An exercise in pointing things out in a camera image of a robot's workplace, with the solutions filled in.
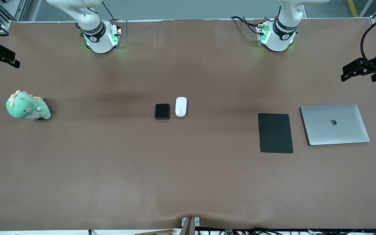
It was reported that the black phone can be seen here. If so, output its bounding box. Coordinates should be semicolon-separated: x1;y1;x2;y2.
155;104;170;120

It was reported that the white computer mouse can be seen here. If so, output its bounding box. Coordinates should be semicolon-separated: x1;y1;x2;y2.
175;97;187;117

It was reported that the black mouse pad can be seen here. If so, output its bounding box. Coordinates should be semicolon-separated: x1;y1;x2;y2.
258;113;294;153

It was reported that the green dinosaur plush toy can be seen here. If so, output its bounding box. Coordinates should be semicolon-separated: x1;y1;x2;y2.
6;90;52;120

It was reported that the silver laptop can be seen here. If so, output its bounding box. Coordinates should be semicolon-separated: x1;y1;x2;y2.
300;104;370;146

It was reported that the brown table cover mat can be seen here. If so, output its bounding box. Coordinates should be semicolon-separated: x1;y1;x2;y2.
0;19;376;231

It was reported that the black right arm base cable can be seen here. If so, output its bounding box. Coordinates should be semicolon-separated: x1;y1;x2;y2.
102;0;115;21

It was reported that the black arm base cable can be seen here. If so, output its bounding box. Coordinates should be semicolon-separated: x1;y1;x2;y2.
102;0;115;21
230;16;268;36

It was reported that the black left arm base cable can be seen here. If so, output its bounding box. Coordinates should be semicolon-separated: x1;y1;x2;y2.
230;16;268;36

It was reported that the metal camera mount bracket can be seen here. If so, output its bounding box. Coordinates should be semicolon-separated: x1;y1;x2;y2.
181;216;200;235

